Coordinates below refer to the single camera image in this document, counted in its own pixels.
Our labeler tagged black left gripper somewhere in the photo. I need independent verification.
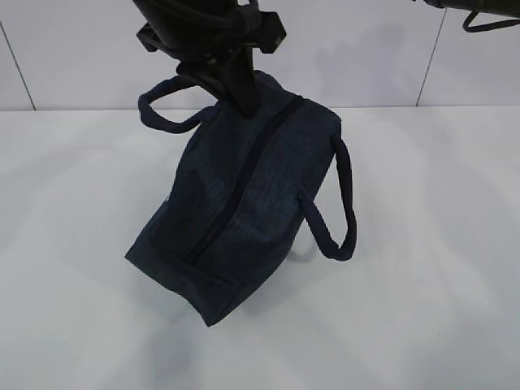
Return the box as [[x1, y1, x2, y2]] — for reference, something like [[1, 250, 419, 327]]
[[136, 0, 286, 115]]

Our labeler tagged navy blue fabric lunch bag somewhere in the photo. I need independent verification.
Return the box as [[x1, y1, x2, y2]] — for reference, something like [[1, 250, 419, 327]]
[[126, 71, 357, 326]]

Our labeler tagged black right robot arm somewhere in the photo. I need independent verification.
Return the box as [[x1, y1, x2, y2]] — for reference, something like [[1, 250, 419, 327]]
[[425, 0, 519, 16]]

